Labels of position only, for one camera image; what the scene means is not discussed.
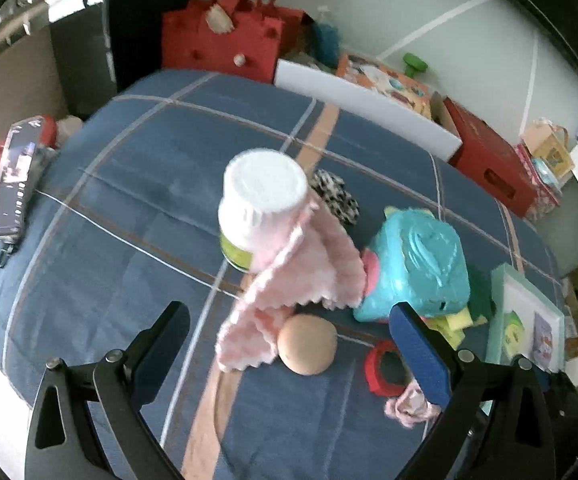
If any green yellow scouring sponge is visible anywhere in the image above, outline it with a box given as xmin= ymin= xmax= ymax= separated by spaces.
xmin=423 ymin=307 xmax=489 ymax=350

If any white foam board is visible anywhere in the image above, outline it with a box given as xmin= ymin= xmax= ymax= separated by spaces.
xmin=274 ymin=60 xmax=462 ymax=162

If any blue plaid bed sheet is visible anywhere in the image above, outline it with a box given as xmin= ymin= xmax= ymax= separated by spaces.
xmin=0 ymin=70 xmax=564 ymax=479

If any white capped pill bottle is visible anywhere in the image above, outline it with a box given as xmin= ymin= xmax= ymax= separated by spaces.
xmin=217 ymin=148 xmax=309 ymax=273

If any red tape roll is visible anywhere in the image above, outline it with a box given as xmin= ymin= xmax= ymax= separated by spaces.
xmin=364 ymin=339 xmax=411 ymax=398

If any beige round sponge puff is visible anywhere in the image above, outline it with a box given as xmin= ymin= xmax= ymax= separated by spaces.
xmin=277 ymin=314 xmax=338 ymax=376

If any pink white wavy cloth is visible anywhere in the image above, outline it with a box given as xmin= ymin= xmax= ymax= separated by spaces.
xmin=215 ymin=192 xmax=366 ymax=372

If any white tray with mint rim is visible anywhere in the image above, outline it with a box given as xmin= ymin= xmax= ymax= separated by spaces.
xmin=486 ymin=263 xmax=565 ymax=373

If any red felt handbag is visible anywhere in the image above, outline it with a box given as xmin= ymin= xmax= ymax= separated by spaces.
xmin=161 ymin=0 xmax=312 ymax=84

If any yellow gift box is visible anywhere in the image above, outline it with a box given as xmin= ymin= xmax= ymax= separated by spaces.
xmin=520 ymin=118 xmax=574 ymax=180

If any black white leopard scrunchie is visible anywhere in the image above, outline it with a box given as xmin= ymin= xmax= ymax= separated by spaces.
xmin=310 ymin=169 xmax=359 ymax=226

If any orange illustrated toy box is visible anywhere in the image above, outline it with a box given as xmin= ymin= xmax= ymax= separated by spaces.
xmin=336 ymin=53 xmax=432 ymax=119

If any red cardboard box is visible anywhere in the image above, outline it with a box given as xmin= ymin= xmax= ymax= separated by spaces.
xmin=442 ymin=98 xmax=536 ymax=218

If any green toy dumbbell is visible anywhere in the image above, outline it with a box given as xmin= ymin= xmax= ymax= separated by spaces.
xmin=403 ymin=52 xmax=428 ymax=78

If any red patterned gift box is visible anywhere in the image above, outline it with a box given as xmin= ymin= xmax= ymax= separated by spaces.
xmin=515 ymin=141 xmax=560 ymax=223

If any green wet wipes pack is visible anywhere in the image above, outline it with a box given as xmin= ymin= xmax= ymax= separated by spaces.
xmin=502 ymin=311 xmax=524 ymax=360

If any pink fuzzy scrunchie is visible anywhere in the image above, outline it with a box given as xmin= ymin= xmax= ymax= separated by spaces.
xmin=385 ymin=379 xmax=441 ymax=429

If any purple cartoon tissue pack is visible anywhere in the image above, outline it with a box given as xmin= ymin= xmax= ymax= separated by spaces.
xmin=531 ymin=312 xmax=554 ymax=370

